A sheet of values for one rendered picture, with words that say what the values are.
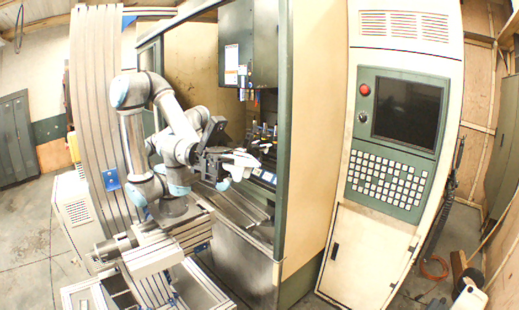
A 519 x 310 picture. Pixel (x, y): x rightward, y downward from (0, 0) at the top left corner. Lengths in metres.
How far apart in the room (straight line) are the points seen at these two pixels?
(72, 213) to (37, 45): 5.33
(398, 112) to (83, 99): 1.34
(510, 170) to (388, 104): 1.92
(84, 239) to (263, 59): 1.58
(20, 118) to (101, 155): 4.67
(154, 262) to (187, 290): 0.84
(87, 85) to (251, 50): 1.10
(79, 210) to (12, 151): 4.75
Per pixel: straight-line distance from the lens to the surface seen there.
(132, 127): 0.91
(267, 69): 1.76
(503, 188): 2.76
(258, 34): 1.72
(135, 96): 0.88
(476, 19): 4.13
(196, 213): 1.13
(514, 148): 2.67
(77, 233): 1.21
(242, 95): 1.98
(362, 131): 1.14
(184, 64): 2.85
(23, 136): 5.71
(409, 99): 1.07
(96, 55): 1.08
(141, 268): 1.05
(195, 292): 1.83
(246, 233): 1.36
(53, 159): 6.03
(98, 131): 1.09
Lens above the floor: 1.66
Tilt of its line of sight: 20 degrees down
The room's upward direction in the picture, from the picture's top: straight up
